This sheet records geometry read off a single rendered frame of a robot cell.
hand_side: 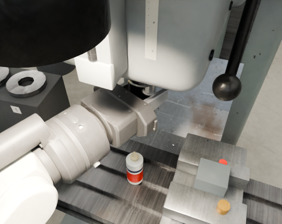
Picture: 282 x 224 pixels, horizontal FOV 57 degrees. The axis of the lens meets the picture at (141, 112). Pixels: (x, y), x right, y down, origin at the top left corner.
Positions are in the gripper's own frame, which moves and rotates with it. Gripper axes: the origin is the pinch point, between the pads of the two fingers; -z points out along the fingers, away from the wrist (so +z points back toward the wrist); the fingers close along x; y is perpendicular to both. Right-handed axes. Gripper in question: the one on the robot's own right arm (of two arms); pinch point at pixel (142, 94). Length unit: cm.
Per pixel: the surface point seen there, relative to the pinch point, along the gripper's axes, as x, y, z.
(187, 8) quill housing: -10.3, -19.5, 5.6
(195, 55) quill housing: -11.4, -15.0, 4.6
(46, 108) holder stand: 23.1, 13.7, 7.8
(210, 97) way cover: 2.5, 23.6, -32.8
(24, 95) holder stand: 26.3, 10.1, 10.4
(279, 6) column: -4.3, -3.3, -41.5
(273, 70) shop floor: 26, 121, -214
